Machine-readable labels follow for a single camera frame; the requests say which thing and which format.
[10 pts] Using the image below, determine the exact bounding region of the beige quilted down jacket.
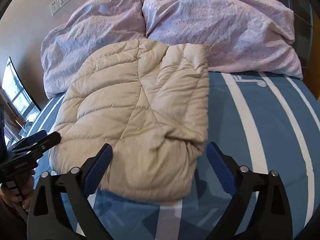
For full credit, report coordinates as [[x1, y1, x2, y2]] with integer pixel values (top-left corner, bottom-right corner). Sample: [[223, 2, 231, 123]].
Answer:
[[48, 38, 209, 203]]

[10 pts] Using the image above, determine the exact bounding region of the dark glass door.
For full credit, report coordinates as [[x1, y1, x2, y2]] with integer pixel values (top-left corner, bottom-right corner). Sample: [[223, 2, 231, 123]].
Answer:
[[279, 0, 313, 70]]

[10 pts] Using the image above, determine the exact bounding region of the person's left forearm sleeve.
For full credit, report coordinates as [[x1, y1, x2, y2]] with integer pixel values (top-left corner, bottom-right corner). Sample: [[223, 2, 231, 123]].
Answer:
[[0, 199, 27, 240]]

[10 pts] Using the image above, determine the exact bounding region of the blue white striped bed sheet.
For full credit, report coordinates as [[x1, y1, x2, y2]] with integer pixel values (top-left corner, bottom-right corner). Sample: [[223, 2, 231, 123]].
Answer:
[[24, 70, 320, 240]]

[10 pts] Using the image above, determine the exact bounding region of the white wall socket plate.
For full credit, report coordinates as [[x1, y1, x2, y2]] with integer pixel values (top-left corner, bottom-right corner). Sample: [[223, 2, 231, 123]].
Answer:
[[48, 0, 71, 16]]

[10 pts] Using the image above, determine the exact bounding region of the lilac floral duvet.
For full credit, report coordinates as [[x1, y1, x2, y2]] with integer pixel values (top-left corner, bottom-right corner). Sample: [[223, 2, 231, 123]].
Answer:
[[41, 0, 303, 98]]

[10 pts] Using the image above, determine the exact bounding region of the person's left hand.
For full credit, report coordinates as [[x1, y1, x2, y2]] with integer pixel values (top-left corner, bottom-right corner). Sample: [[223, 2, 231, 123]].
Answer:
[[1, 170, 35, 211]]

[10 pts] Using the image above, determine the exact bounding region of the leaning wall mirror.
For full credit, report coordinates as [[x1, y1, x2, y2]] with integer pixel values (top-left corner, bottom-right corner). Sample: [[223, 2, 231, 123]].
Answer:
[[2, 57, 41, 122]]

